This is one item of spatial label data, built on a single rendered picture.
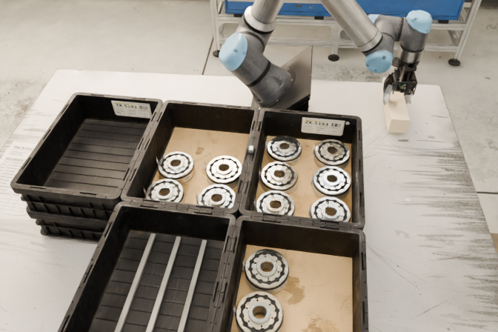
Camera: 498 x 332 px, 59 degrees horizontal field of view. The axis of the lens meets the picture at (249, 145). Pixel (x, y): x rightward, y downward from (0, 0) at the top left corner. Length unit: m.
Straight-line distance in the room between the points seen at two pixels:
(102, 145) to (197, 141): 0.29
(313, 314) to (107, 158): 0.75
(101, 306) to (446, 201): 1.02
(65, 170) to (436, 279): 1.08
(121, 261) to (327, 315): 0.51
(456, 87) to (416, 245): 1.96
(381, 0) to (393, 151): 1.64
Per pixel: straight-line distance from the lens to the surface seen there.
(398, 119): 1.59
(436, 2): 3.16
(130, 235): 1.20
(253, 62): 1.46
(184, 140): 1.40
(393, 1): 3.09
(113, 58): 3.40
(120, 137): 1.46
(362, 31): 1.32
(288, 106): 1.42
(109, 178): 1.35
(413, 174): 1.53
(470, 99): 3.13
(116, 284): 1.14
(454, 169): 1.60
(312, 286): 1.09
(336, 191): 1.22
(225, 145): 1.36
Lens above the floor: 1.79
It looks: 45 degrees down
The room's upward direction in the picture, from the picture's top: 2 degrees counter-clockwise
